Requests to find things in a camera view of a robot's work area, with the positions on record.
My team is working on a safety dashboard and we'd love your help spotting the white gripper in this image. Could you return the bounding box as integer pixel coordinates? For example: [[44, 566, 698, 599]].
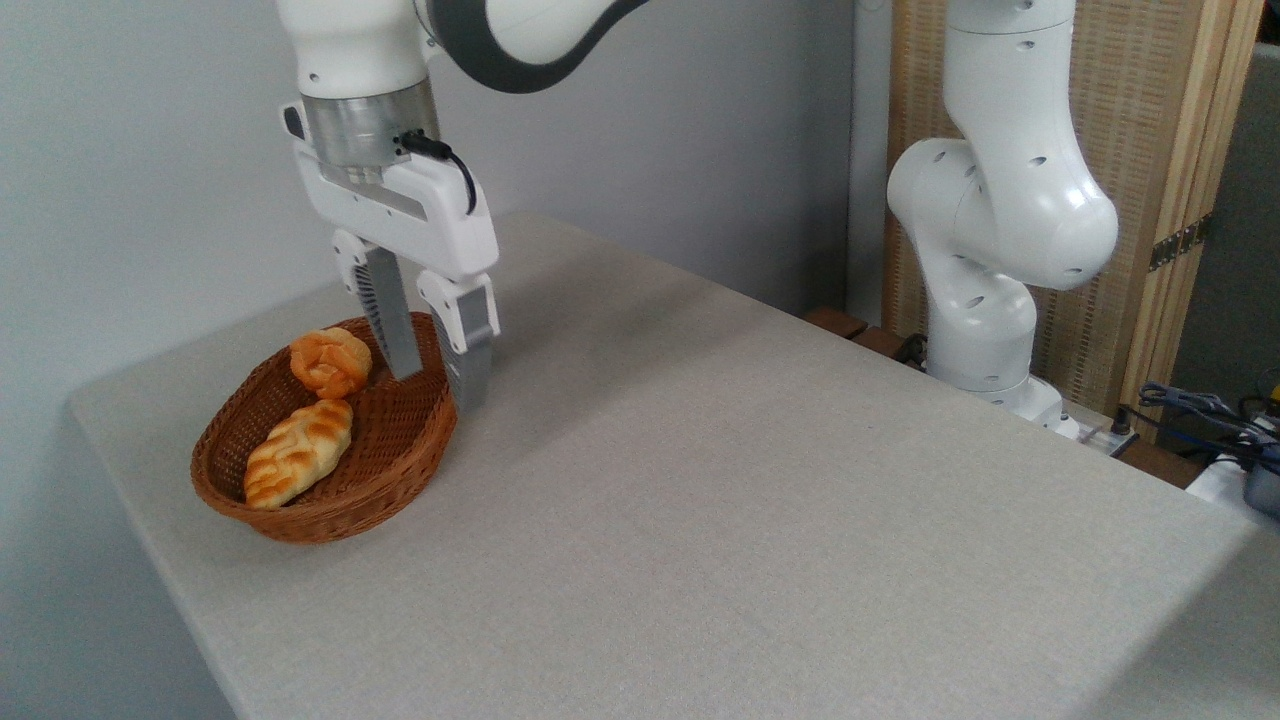
[[281, 100, 501, 415]]

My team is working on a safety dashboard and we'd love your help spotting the round puffy bread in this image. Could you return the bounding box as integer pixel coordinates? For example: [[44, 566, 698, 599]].
[[289, 327, 374, 401]]

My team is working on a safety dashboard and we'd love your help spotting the brown wicker basket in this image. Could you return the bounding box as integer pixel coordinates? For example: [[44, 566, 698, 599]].
[[190, 312, 462, 546]]

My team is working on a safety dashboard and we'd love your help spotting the braided long bread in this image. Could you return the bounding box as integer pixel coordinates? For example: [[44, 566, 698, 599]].
[[244, 399, 355, 511]]

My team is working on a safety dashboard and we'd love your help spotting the grey table cloth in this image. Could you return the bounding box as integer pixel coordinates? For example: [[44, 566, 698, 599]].
[[68, 212, 1280, 720]]

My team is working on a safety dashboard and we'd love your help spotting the brown wooden block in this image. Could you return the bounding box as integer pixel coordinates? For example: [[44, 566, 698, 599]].
[[804, 308, 909, 361]]

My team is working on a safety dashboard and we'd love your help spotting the dark metal screen hinge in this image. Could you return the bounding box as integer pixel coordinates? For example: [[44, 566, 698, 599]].
[[1148, 212, 1214, 273]]

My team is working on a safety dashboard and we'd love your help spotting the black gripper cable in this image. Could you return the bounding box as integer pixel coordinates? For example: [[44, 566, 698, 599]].
[[400, 131, 479, 217]]

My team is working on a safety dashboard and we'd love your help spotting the dark blue cable bundle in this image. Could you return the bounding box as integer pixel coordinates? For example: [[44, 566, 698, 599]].
[[1120, 380, 1280, 471]]

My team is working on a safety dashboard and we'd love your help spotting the grey box with cables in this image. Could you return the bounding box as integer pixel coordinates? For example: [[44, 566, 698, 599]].
[[1242, 462, 1280, 521]]

